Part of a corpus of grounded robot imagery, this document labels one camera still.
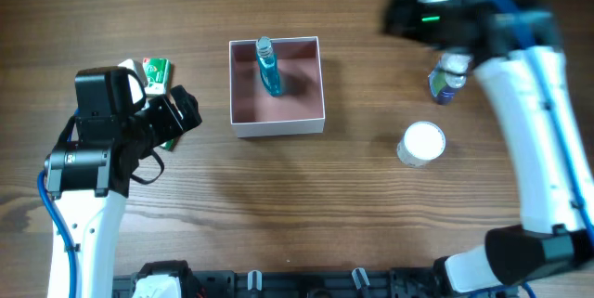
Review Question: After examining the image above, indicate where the dark blue clear-cap bottle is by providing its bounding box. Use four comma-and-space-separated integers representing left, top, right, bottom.
428, 52, 472, 105

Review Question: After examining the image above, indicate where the blue mouthwash bottle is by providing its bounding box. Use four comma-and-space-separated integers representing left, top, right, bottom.
256, 36, 283, 97

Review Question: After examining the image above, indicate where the cotton swab round container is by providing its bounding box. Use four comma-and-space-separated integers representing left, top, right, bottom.
396, 121, 446, 168

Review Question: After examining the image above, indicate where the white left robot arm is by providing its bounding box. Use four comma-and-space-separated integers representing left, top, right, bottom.
37, 85, 201, 297

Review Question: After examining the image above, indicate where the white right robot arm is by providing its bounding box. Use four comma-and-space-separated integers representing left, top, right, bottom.
383, 0, 593, 297

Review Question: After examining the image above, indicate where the green white soap box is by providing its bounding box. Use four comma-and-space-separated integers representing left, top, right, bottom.
142, 58, 171, 97

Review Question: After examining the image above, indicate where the white box pink interior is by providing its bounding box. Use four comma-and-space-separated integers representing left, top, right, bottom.
228, 36, 326, 138

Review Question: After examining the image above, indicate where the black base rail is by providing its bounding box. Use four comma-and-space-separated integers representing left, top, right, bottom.
112, 260, 519, 298

